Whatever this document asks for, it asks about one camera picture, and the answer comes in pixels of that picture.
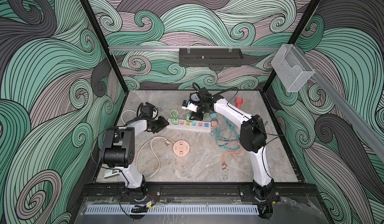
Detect clear plastic wall holder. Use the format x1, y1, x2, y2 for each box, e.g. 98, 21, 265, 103
271, 44, 315, 93

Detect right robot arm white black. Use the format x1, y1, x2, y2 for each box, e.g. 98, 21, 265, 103
182, 82, 275, 199

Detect white slotted cable duct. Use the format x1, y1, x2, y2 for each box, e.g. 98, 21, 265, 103
85, 204, 259, 215

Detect white power strip coloured sockets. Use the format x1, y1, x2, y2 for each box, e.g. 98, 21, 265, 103
119, 109, 213, 134

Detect teal stapler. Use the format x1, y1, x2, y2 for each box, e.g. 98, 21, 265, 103
104, 170, 119, 179

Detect pink round socket with cable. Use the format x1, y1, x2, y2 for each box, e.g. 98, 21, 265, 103
135, 136, 191, 179

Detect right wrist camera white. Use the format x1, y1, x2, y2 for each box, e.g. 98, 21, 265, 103
182, 100, 198, 112

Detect pink charger plug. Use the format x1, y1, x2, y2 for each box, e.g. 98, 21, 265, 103
211, 120, 218, 129

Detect black pressure gauge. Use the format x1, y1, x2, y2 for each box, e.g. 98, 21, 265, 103
190, 93, 201, 104

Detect light green charger plug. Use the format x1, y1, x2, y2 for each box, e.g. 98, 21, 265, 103
170, 109, 179, 125

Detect aluminium rail back wall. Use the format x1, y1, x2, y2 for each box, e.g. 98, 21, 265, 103
108, 45, 280, 52

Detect pink usb cable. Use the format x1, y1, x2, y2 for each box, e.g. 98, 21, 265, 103
221, 145, 245, 171

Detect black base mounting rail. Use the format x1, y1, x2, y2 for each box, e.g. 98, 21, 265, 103
80, 182, 319, 203

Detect aluminium rail wall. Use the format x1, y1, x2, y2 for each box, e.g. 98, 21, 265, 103
295, 45, 384, 162
108, 45, 280, 52

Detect black perforated metal tray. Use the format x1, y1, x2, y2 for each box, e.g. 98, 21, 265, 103
179, 49, 244, 69

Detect red plastic clamp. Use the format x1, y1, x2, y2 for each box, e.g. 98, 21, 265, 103
236, 97, 244, 109

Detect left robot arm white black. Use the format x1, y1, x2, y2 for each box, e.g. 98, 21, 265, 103
100, 102, 169, 189

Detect aluminium rail right wall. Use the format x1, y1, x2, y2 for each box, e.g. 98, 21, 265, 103
295, 45, 384, 162

